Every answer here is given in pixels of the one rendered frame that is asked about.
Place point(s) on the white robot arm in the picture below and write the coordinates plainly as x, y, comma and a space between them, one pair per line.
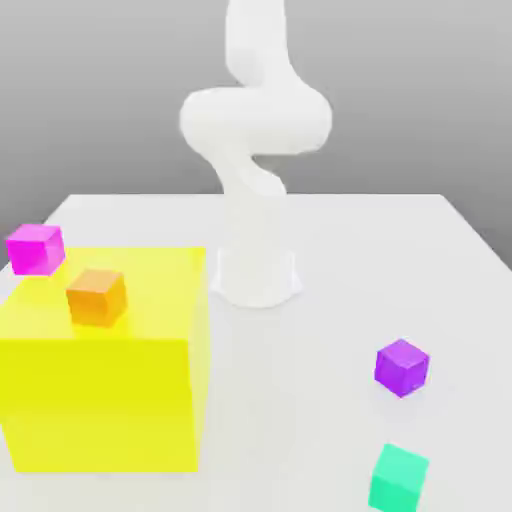
256, 120

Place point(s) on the small orange cube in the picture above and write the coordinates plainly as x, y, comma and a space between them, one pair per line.
96, 298

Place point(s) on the small purple cube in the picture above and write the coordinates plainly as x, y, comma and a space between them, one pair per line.
401, 368

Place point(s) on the small magenta cube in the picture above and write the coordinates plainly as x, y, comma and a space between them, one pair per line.
34, 250

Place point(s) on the small green cube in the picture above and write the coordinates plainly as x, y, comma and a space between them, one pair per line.
396, 480

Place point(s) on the large yellow box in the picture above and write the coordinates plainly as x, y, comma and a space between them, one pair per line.
104, 400

